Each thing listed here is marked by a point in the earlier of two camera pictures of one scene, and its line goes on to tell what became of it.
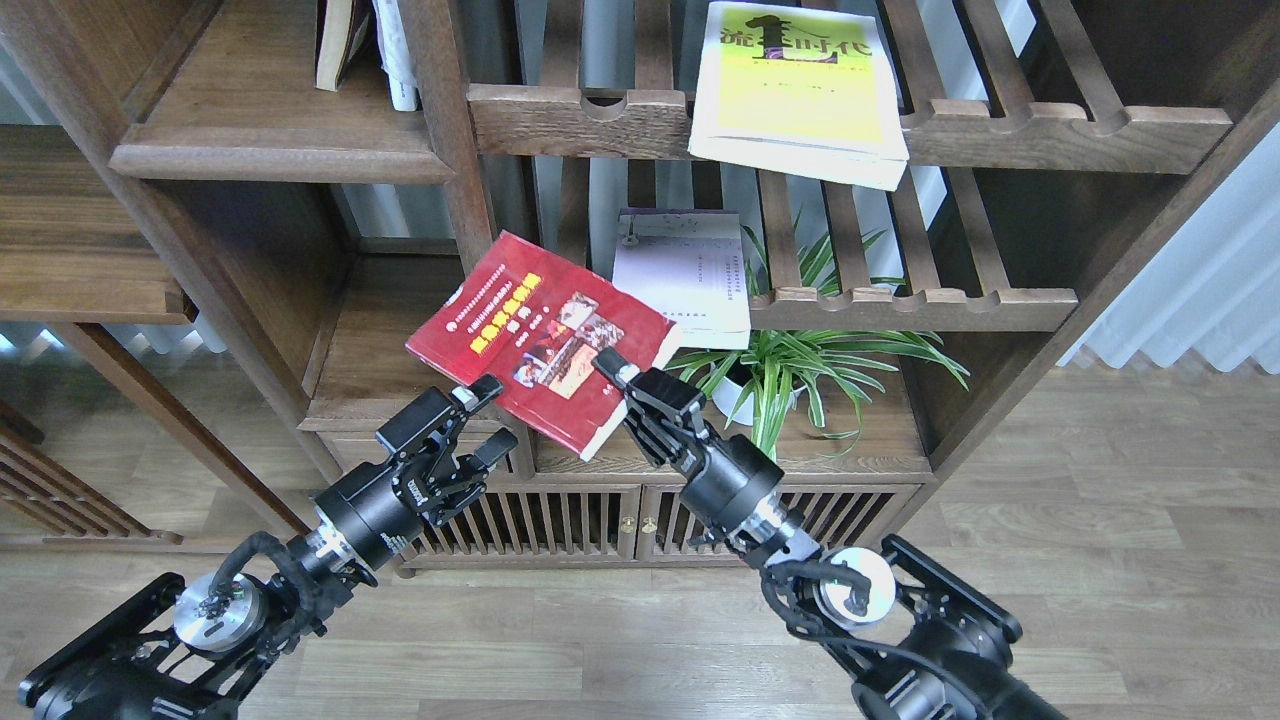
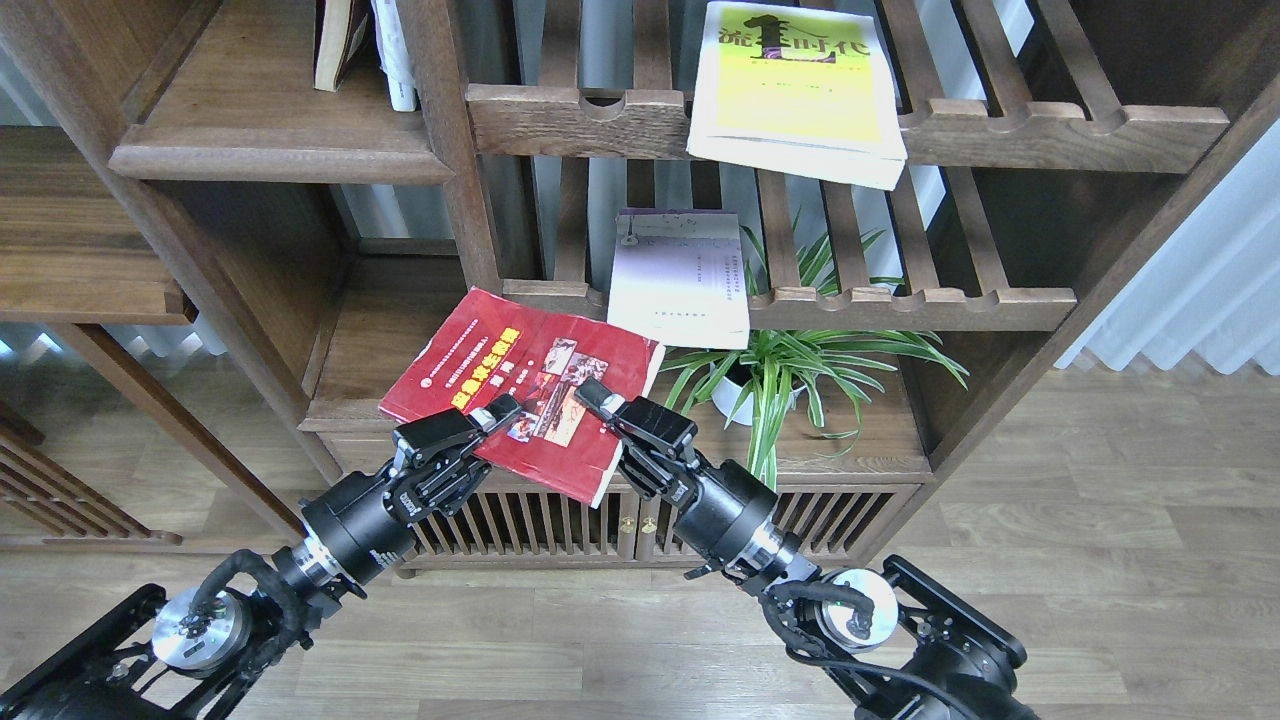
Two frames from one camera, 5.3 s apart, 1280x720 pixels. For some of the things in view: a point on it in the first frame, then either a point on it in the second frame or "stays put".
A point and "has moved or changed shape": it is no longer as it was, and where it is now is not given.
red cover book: (533, 322) has moved or changed shape
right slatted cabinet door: (835, 516) stays put
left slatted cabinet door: (537, 524) stays put
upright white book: (395, 54) stays put
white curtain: (1214, 287) stays put
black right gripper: (725, 479) to (719, 506)
